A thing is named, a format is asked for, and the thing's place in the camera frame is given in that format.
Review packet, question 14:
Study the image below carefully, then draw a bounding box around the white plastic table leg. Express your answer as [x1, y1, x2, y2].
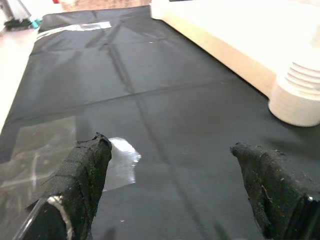
[284, 29, 320, 98]

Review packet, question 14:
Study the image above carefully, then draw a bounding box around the black tablecloth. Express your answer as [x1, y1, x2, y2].
[0, 4, 320, 240]

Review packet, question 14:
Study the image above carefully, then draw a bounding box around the beige cloth-covered bench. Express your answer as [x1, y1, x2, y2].
[59, 0, 152, 13]

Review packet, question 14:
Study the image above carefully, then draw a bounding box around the white plastic children table top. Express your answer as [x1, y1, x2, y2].
[149, 0, 320, 127]

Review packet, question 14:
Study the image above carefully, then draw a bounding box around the black floor mop head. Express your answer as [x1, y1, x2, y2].
[3, 17, 43, 31]

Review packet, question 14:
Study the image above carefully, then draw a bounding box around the clear tape strip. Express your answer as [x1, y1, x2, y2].
[36, 21, 113, 40]

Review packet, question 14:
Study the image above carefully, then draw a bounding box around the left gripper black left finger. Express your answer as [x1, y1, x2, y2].
[14, 131, 113, 240]

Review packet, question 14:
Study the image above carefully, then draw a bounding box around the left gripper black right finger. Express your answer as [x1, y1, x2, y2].
[229, 141, 320, 240]

